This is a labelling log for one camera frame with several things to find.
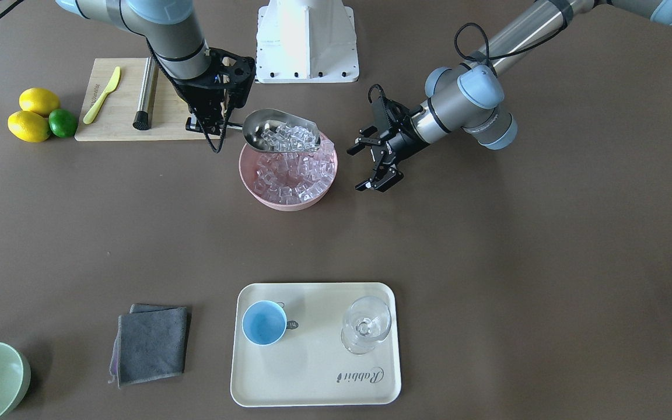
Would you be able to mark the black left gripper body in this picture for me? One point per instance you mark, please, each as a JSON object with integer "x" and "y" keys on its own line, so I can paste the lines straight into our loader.
{"x": 401, "y": 142}

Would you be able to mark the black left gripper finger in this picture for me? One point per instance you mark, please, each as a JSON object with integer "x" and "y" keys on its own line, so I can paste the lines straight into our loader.
{"x": 383, "y": 178}
{"x": 362, "y": 142}

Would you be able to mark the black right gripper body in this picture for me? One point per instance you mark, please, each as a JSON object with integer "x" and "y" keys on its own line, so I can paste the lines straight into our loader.
{"x": 194, "y": 95}

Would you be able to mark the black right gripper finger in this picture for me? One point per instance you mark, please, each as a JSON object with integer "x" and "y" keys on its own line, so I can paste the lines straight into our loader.
{"x": 207, "y": 126}

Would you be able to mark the metal ice scoop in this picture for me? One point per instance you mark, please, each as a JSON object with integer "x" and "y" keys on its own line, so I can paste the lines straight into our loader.
{"x": 273, "y": 131}

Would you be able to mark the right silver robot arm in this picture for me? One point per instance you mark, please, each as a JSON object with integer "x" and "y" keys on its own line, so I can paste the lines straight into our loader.
{"x": 173, "y": 34}

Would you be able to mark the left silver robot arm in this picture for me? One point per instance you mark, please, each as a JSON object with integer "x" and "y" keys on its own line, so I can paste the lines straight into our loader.
{"x": 468, "y": 97}

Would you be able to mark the pile of clear ice cubes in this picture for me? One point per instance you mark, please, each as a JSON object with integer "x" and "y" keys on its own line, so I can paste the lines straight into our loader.
{"x": 297, "y": 171}

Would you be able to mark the blue plastic cup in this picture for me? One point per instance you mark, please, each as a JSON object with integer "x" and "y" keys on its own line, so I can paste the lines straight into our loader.
{"x": 264, "y": 322}

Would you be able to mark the steel muddler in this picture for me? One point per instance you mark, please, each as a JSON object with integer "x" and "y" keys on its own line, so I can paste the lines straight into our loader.
{"x": 143, "y": 115}

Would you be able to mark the pink bowl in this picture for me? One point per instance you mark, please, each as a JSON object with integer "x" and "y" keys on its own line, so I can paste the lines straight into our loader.
{"x": 289, "y": 181}

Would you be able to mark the bamboo cutting board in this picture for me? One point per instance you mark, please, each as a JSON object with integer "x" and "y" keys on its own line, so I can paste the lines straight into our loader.
{"x": 115, "y": 120}

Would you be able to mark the yellow plastic knife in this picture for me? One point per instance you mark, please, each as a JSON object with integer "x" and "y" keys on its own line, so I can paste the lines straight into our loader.
{"x": 110, "y": 87}

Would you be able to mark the clear wine glass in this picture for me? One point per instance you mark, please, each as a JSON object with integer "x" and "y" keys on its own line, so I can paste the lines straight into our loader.
{"x": 366, "y": 325}

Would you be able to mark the green lime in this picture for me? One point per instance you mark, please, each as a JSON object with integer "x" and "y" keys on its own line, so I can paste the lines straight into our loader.
{"x": 62, "y": 123}

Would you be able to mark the yellow lemon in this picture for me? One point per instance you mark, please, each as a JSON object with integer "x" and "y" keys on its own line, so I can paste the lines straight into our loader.
{"x": 39, "y": 100}
{"x": 29, "y": 126}

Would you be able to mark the cream serving tray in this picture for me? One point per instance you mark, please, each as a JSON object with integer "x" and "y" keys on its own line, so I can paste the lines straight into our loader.
{"x": 309, "y": 365}

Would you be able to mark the grey folded cloth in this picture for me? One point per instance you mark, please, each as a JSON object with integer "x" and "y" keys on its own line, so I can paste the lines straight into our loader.
{"x": 151, "y": 344}

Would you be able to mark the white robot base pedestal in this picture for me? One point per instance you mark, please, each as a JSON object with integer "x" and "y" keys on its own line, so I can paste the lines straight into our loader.
{"x": 306, "y": 42}

